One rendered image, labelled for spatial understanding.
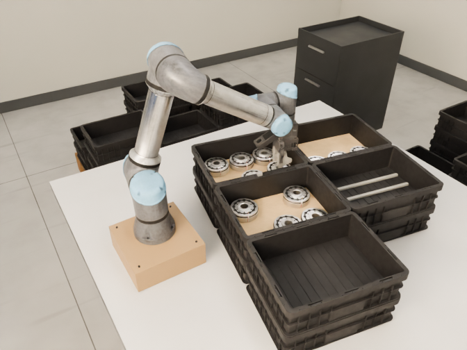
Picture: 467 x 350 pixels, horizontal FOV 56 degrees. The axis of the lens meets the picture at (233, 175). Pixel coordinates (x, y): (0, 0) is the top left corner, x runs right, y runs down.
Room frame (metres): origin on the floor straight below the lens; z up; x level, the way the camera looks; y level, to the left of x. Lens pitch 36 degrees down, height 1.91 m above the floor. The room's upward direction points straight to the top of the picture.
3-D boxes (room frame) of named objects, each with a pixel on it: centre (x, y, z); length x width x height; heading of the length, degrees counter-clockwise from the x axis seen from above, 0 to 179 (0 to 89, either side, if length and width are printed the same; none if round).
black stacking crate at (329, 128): (1.64, -0.43, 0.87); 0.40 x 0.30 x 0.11; 111
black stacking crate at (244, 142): (1.49, -0.06, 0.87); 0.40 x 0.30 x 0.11; 111
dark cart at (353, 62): (3.17, -0.83, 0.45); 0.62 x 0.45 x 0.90; 122
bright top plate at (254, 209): (1.24, -0.04, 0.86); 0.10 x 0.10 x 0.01
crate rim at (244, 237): (1.21, -0.17, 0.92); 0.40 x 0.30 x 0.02; 111
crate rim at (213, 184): (1.49, -0.06, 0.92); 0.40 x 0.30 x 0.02; 111
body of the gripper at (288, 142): (1.51, -0.20, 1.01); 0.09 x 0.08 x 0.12; 106
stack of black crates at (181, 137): (2.51, 0.34, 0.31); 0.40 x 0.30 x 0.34; 122
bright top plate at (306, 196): (1.32, -0.24, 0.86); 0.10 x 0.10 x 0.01
